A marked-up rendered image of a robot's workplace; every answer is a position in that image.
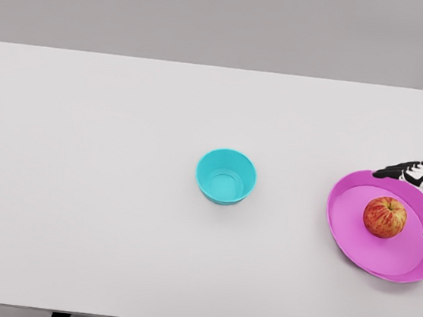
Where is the red apple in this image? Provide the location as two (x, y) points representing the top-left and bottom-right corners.
(360, 194), (410, 242)

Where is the pink plate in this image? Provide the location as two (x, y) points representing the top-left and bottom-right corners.
(318, 165), (423, 287)

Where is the blue bowl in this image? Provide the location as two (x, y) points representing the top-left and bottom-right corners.
(191, 145), (260, 210)

